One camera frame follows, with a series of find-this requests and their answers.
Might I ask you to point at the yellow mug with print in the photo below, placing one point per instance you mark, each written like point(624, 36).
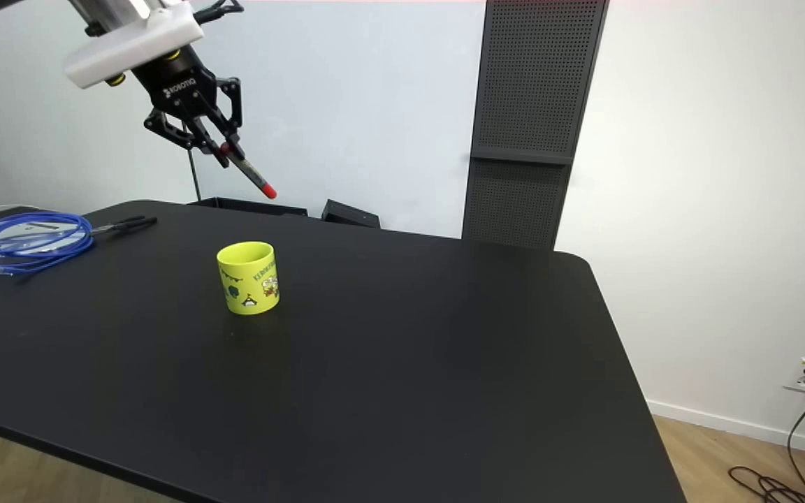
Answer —
point(251, 282)

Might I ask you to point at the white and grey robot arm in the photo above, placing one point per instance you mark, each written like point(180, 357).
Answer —
point(124, 9)

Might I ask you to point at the black pliers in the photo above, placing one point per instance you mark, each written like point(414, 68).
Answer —
point(128, 223)

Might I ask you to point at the small black box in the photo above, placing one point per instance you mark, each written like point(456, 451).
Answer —
point(351, 213)

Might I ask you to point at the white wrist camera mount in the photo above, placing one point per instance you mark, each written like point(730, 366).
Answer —
point(132, 44)

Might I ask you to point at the thin black stand rod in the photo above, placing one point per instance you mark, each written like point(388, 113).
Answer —
point(196, 177)

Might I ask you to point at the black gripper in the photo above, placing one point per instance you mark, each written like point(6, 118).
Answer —
point(180, 83)

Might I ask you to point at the grey marker with red cap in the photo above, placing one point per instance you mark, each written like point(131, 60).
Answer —
point(252, 173)

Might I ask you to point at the grey perforated pillar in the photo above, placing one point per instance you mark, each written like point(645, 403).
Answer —
point(533, 121)

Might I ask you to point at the long black flat panel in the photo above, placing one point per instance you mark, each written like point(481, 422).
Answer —
point(252, 205)

